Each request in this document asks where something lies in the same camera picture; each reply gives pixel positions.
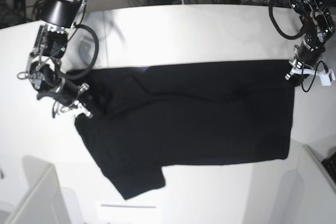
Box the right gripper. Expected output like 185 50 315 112
36 73 93 118

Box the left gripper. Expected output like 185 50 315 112
288 37 326 87

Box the black T-shirt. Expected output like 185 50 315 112
75 60 295 199

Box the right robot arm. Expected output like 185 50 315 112
17 0 99 118

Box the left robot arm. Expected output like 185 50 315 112
268 0 335 92

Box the black keyboard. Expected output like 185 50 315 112
322 153 336 182

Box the left white partition panel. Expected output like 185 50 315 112
3 155 71 223

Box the white partition panel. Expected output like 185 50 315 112
280 145 335 224
3 155 71 223

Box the right white partition panel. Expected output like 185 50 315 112
280 145 335 224

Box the table cable slot cover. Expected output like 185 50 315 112
100 203 156 209

